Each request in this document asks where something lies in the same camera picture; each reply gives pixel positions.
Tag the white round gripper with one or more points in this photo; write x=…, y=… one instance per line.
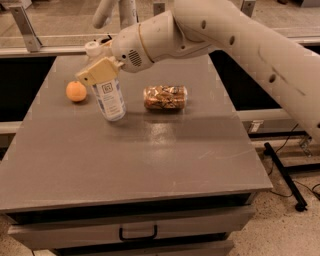
x=128, y=46

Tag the clear plastic water bottle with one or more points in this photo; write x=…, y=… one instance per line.
x=108, y=94

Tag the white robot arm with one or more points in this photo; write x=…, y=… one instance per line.
x=286, y=71

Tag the orange fruit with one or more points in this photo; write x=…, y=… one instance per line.
x=75, y=91

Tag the crushed shiny can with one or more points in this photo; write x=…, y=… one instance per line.
x=165, y=97

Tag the black floor stand bar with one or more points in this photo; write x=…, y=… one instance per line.
x=301, y=203

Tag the middle metal railing bracket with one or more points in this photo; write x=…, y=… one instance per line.
x=158, y=8

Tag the metal railing bracket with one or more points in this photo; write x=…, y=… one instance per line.
x=247, y=7
x=30, y=38
x=158, y=8

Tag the left metal railing bracket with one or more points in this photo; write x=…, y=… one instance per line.
x=30, y=38

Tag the right metal railing bracket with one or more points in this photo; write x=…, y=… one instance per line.
x=247, y=7

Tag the grey drawer with black handle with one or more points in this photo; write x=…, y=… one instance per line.
x=112, y=230

